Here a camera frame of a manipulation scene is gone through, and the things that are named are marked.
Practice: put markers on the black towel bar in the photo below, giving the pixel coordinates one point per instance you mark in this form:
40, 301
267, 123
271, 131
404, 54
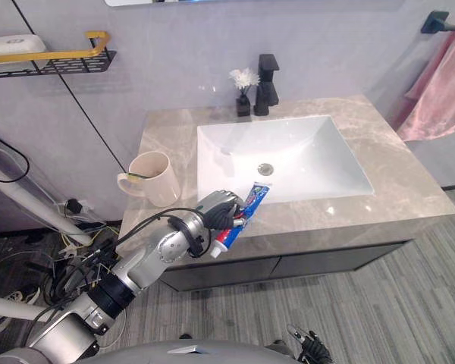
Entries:
438, 22

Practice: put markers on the white stand frame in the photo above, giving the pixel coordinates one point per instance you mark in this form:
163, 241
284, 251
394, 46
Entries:
26, 197

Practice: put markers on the black faucet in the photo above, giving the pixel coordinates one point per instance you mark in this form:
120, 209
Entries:
267, 88

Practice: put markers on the blue red toothpaste tube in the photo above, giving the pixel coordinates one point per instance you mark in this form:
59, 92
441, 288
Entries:
242, 217

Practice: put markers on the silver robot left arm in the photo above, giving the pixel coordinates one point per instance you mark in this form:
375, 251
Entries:
136, 265

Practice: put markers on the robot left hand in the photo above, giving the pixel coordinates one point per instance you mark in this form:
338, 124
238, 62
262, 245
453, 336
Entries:
217, 208

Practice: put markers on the marble top vanity cabinet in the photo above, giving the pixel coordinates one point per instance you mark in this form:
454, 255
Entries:
288, 227

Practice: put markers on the green toothbrush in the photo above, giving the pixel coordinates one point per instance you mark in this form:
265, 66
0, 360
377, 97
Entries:
134, 176

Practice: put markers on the beige ceramic mug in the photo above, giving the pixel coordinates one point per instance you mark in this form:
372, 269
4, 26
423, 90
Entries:
153, 179

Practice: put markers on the white soap box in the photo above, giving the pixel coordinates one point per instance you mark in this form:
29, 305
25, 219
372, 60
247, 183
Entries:
11, 47

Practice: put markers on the black vase with white flowers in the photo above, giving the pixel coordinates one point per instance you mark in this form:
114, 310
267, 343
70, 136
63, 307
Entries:
244, 91

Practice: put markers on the metal sink drain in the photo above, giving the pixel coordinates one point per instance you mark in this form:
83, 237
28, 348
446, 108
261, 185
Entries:
265, 168

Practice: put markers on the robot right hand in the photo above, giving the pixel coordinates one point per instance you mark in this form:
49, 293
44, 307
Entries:
311, 343

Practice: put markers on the white rectangular sink basin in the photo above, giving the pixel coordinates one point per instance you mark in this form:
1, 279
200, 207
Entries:
277, 155

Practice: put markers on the grey robot torso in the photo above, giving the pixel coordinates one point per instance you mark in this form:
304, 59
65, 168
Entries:
151, 352

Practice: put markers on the wall mirror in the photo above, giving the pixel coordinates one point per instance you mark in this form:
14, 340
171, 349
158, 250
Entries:
129, 2

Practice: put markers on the pink towel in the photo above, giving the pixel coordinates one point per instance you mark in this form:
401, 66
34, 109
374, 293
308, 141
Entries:
438, 98

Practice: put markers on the black and gold wall shelf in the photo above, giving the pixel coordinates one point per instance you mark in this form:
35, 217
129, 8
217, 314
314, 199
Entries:
53, 60

